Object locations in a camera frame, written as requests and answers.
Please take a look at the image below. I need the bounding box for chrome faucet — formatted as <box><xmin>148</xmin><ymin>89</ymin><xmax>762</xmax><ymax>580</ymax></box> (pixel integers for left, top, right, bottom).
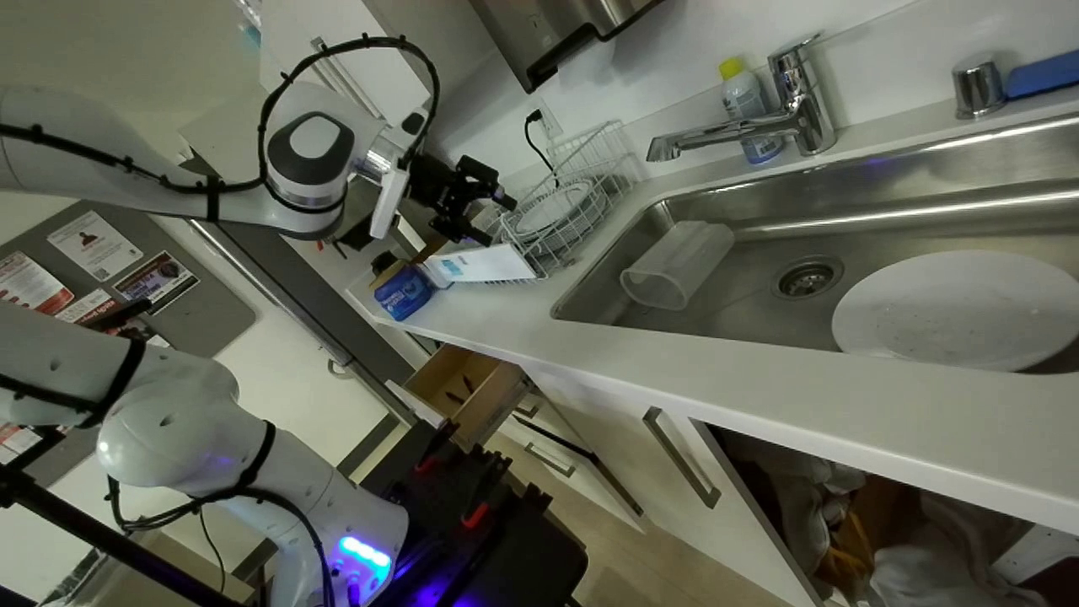
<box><xmin>645</xmin><ymin>38</ymin><xmax>839</xmax><ymax>166</ymax></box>

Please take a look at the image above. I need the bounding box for open wooden drawer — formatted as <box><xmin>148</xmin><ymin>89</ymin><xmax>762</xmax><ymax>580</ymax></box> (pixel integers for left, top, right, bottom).
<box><xmin>400</xmin><ymin>344</ymin><xmax>534</xmax><ymax>449</ymax></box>

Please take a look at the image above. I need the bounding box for steel paper towel dispenser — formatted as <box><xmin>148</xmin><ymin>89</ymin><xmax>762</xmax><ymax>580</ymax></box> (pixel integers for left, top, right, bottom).
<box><xmin>465</xmin><ymin>0</ymin><xmax>666</xmax><ymax>93</ymax></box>

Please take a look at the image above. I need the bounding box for black camera stand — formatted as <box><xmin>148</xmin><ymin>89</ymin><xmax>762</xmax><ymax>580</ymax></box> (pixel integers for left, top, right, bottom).
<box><xmin>0</xmin><ymin>466</ymin><xmax>247</xmax><ymax>607</ymax></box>

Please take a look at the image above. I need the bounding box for stainless steel sink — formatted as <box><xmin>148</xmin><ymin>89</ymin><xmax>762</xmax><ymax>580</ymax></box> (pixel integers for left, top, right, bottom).
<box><xmin>549</xmin><ymin>110</ymin><xmax>1079</xmax><ymax>381</ymax></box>

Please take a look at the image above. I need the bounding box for white plastic bag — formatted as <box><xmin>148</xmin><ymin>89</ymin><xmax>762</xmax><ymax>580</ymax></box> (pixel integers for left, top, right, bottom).
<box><xmin>773</xmin><ymin>449</ymin><xmax>1079</xmax><ymax>607</ymax></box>

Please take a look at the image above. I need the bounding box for dark poster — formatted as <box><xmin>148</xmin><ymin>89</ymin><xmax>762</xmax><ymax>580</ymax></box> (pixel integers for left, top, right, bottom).
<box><xmin>110</xmin><ymin>245</ymin><xmax>198</xmax><ymax>317</ymax></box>

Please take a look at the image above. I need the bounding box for blue flat object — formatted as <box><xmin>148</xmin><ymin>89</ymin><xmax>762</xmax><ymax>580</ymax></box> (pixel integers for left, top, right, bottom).
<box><xmin>1002</xmin><ymin>47</ymin><xmax>1079</xmax><ymax>105</ymax></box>

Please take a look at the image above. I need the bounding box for metal drawer handle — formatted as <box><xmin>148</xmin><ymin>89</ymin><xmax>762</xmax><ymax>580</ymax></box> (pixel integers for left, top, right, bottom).
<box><xmin>518</xmin><ymin>431</ymin><xmax>582</xmax><ymax>483</ymax></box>

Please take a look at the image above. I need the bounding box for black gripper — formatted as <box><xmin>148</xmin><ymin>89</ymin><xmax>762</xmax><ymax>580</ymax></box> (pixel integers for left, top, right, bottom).
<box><xmin>406</xmin><ymin>148</ymin><xmax>524</xmax><ymax>245</ymax></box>

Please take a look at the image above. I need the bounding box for small red white poster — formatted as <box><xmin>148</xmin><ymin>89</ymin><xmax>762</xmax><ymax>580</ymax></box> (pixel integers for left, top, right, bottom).
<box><xmin>54</xmin><ymin>283</ymin><xmax>121</xmax><ymax>331</ymax></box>

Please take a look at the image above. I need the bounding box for white round plate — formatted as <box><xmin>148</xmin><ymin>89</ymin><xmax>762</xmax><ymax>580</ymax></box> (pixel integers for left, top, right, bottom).
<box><xmin>827</xmin><ymin>245</ymin><xmax>1079</xmax><ymax>379</ymax></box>

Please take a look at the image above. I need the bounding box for metal cabinet handle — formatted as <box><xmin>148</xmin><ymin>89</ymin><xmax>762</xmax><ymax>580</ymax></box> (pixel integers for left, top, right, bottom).
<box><xmin>639</xmin><ymin>404</ymin><xmax>724</xmax><ymax>514</ymax></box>

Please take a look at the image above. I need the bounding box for black power cord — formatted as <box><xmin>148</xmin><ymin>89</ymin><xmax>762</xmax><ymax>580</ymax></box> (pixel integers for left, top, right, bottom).
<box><xmin>518</xmin><ymin>105</ymin><xmax>565</xmax><ymax>189</ymax></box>

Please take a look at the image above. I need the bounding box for soap bottle yellow cap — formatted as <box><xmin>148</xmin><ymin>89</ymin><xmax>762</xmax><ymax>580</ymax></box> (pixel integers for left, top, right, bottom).
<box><xmin>719</xmin><ymin>55</ymin><xmax>790</xmax><ymax>166</ymax></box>

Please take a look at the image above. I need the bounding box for white wire drying rack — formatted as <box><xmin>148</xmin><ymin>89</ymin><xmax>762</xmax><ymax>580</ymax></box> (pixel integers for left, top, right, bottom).
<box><xmin>492</xmin><ymin>116</ymin><xmax>653</xmax><ymax>280</ymax></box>

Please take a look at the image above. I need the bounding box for grey notice board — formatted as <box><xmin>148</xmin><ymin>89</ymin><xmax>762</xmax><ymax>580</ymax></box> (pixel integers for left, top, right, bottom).
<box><xmin>0</xmin><ymin>200</ymin><xmax>261</xmax><ymax>364</ymax></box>

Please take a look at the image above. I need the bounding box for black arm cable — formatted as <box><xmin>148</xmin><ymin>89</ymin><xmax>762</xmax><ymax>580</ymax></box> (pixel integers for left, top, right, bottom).
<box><xmin>0</xmin><ymin>29</ymin><xmax>446</xmax><ymax>228</ymax></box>

